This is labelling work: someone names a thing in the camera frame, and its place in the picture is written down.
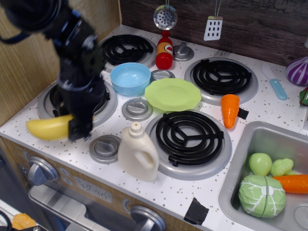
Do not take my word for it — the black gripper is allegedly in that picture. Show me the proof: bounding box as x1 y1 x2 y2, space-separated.
56 74 106 141

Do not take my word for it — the yellow toy banana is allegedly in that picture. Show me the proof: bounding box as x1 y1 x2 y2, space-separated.
26 114 84 141

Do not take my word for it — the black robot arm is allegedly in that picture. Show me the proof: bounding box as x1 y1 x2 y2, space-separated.
0 0 106 141

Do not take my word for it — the silver knob behind plate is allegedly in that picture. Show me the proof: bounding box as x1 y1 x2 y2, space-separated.
150 69 175 83

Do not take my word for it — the green plastic plate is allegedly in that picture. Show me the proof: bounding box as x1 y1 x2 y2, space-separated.
144 78 202 112

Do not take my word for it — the front left black burner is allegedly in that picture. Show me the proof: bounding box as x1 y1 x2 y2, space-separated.
38 81 117 127

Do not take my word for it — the black burner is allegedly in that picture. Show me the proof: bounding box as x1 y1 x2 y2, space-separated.
184 57 258 106
38 81 117 127
99 34 156 73
145 111 232 180

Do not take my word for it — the silver knob front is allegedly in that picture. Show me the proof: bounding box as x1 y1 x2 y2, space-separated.
90 135 121 164

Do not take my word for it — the left oven dial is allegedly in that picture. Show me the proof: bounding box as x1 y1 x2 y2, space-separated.
28 156 59 186

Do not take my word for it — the oven dial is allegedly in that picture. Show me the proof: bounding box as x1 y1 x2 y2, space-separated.
28 156 59 186
130 205 167 231

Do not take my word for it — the blue plastic bowl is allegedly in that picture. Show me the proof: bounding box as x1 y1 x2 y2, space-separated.
110 63 151 96

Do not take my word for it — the white toy detergent bottle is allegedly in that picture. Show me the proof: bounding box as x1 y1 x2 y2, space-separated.
118 122 159 181

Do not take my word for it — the back left black burner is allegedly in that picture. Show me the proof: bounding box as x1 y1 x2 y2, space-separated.
99 34 156 73

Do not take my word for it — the red toy ketchup bottle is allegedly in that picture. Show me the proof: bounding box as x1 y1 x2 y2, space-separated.
155 30 173 69

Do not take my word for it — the orange yellow object bottom left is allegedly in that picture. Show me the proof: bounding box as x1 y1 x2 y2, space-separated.
12 213 37 230

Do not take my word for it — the front right black burner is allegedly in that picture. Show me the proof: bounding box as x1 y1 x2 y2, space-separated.
145 111 232 180

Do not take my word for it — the right oven dial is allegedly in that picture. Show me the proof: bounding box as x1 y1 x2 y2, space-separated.
130 205 167 231

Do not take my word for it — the silver knob back centre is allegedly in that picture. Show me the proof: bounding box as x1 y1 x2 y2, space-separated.
173 42 194 62

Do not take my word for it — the silver perforated ladle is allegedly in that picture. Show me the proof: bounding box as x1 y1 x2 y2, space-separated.
153 0 178 30

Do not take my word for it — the back right black burner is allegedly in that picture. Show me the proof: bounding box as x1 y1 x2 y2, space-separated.
184 57 258 106

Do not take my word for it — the black tape patch front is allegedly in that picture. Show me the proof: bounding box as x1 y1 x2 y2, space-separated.
184 197 209 225

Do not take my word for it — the orange toy carrot on counter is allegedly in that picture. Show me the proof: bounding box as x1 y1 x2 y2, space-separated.
220 94 240 129

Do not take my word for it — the white slotted spatula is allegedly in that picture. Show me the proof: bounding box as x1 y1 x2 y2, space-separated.
204 0 223 41

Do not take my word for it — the black tape patch by carrot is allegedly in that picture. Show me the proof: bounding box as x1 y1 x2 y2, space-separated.
237 108 249 120

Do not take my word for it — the green toy apple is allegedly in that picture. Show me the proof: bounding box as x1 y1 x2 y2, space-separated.
249 153 272 176

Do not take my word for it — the green toy cabbage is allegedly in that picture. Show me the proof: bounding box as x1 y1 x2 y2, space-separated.
238 175 286 218

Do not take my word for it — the silver toy sink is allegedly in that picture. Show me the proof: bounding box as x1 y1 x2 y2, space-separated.
218 121 308 231

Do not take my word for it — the light green toy broccoli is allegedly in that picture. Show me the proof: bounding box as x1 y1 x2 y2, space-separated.
270 158 297 177

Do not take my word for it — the purple toy onion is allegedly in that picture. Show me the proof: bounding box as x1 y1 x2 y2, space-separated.
286 57 308 86

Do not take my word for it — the green red toy can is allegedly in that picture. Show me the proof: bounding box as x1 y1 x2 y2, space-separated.
299 87 308 106

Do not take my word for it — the orange toy carrot in sink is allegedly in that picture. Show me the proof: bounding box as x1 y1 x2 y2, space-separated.
272 175 308 194

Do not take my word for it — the oven door handle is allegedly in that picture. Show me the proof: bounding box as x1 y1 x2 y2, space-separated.
29 185 94 231

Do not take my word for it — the blue handled toy knife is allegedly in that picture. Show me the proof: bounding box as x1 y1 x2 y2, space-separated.
261 62 287 101

